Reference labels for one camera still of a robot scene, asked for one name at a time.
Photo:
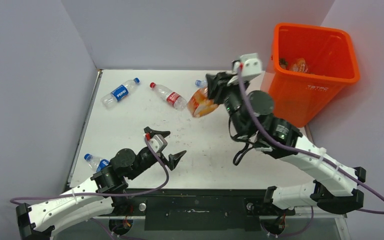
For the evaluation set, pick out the clear Pepsi bottle top left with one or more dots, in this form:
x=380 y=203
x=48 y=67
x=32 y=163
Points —
x=127 y=88

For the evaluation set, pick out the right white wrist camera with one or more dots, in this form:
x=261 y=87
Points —
x=247 y=66

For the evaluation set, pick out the crushed orange label bottle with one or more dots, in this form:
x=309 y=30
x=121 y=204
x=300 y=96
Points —
x=299 y=66

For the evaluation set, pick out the red cap water bottle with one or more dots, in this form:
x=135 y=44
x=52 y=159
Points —
x=171 y=97

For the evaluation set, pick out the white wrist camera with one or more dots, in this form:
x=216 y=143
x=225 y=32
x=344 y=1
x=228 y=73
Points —
x=156 y=142
x=247 y=66

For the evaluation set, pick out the crushed blue label bottle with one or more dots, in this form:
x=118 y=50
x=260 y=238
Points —
x=201 y=83

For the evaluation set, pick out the orange plastic bin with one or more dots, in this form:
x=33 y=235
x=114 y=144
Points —
x=332 y=65

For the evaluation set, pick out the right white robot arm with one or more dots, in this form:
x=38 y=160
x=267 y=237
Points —
x=334 y=186

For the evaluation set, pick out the green plastic bottle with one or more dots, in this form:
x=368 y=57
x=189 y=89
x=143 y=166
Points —
x=283 y=63

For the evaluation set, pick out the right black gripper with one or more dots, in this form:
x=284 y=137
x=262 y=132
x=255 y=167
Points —
x=213 y=81

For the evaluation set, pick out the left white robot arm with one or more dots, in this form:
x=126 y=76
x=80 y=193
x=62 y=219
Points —
x=101 y=194

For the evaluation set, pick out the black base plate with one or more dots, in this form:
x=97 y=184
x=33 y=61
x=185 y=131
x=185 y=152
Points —
x=196 y=210

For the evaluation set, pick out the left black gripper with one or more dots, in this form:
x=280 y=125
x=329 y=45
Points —
x=173 y=158

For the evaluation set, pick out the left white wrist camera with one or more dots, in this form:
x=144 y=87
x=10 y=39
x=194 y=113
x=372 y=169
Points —
x=156 y=142

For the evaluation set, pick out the blue cap bottle edge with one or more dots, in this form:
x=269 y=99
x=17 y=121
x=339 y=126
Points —
x=96 y=163

